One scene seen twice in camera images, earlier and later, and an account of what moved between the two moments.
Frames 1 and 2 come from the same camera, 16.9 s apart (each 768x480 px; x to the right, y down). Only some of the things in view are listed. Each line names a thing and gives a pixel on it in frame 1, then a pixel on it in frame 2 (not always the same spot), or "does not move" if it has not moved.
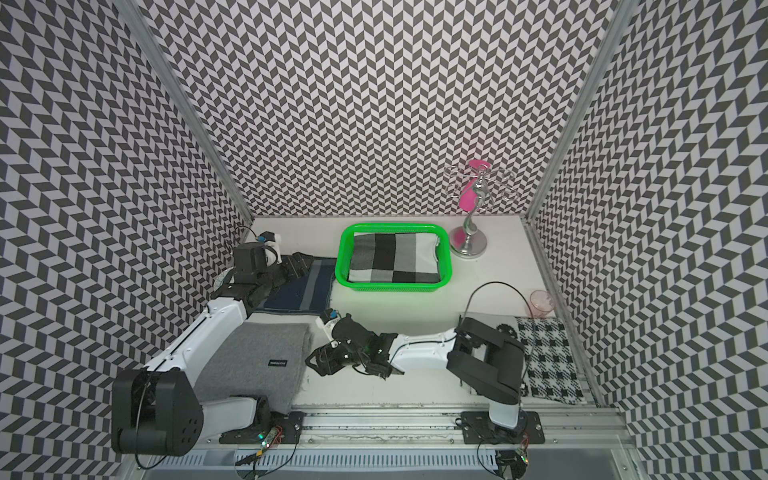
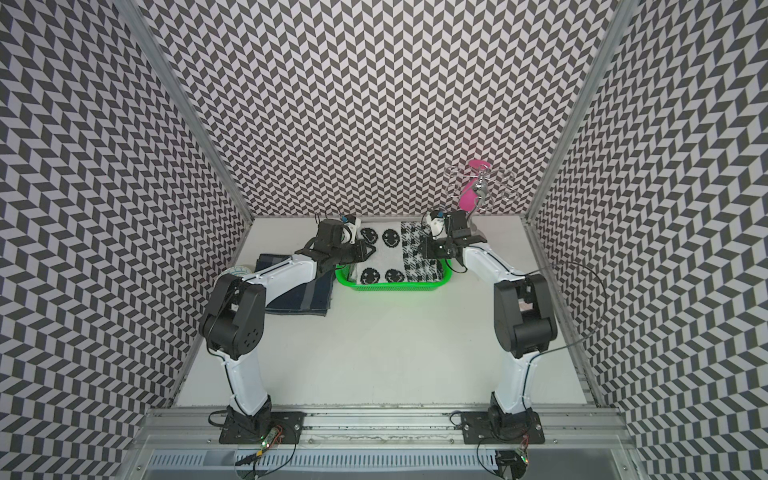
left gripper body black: [287, 271] -> [343, 253]
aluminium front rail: [588, 429] does not move
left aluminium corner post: [141, 24] does not move
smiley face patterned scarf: [550, 369] -> [396, 257]
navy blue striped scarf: [307, 294] does not move
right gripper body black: [350, 358] -> [437, 248]
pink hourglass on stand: [473, 184] does not move
